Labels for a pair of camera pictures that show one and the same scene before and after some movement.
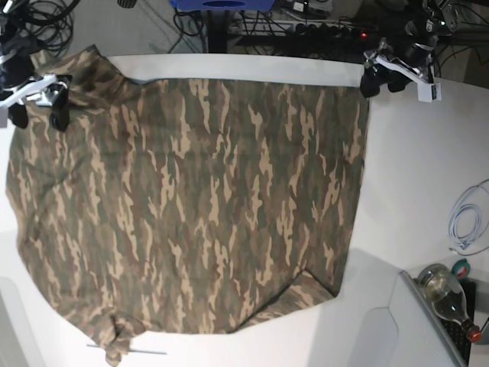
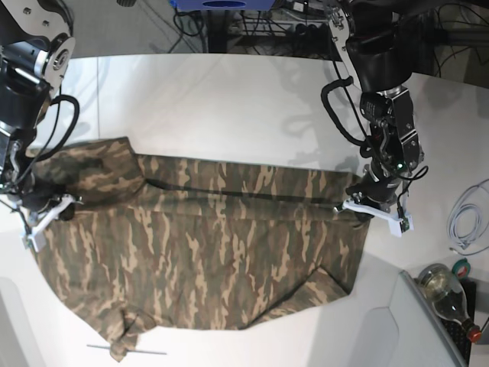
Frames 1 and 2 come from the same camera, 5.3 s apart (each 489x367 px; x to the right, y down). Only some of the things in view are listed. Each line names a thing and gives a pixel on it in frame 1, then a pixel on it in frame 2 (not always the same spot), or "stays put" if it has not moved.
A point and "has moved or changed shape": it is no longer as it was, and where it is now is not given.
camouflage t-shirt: [185, 206] has moved or changed shape
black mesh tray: [456, 333] stays put
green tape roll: [461, 268] stays put
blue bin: [223, 5] stays put
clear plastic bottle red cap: [446, 293] stays put
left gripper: [20, 69] -> [37, 194]
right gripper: [411, 52] -> [378, 187]
